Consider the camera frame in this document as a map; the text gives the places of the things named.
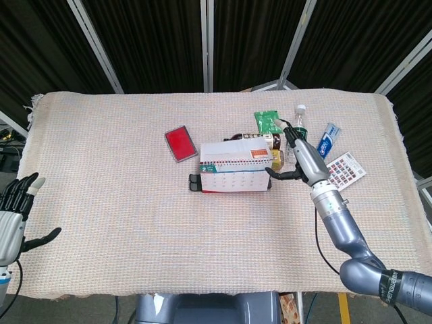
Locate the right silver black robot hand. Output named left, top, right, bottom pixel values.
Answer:
left=265, top=117, right=332, bottom=187

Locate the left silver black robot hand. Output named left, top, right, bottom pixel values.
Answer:
left=0, top=172, right=63, bottom=268

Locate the white spiral desk calendar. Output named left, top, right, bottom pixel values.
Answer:
left=198, top=137, right=274, bottom=194

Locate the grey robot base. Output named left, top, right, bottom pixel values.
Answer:
left=134, top=291, right=282, bottom=324

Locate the blue white toothpaste tube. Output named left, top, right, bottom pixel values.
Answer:
left=315, top=121, right=343, bottom=160

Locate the white box with coloured squares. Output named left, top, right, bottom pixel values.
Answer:
left=325, top=152, right=367, bottom=194

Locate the clear plastic water bottle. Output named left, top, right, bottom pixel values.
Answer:
left=285, top=104, right=309, bottom=167

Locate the green snack packet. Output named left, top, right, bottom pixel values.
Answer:
left=254, top=110, right=285, bottom=136

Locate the brown drink bottle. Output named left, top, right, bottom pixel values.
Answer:
left=222, top=132, right=283, bottom=151

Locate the black case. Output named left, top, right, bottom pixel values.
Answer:
left=188, top=173, right=203, bottom=193

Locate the beige woven tablecloth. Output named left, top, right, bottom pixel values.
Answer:
left=5, top=89, right=423, bottom=301

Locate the red ink pad box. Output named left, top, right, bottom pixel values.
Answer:
left=163, top=124, right=198, bottom=163

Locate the patterned cardboard box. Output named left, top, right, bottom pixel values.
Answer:
left=279, top=292, right=302, bottom=324

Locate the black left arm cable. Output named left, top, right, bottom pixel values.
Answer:
left=0, top=259, right=24, bottom=324

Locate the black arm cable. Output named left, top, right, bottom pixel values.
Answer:
left=314, top=205, right=342, bottom=275
left=0, top=259, right=24, bottom=324

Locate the dark electronics with cables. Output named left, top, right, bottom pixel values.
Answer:
left=0, top=124, right=23, bottom=173

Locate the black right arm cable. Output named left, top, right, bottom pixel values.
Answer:
left=314, top=205, right=342, bottom=275

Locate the white screen frame post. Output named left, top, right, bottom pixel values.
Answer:
left=251, top=0, right=317, bottom=92
left=200, top=0, right=215, bottom=93
left=65, top=0, right=125, bottom=95
left=373, top=43, right=432, bottom=96
left=0, top=109, right=29, bottom=138

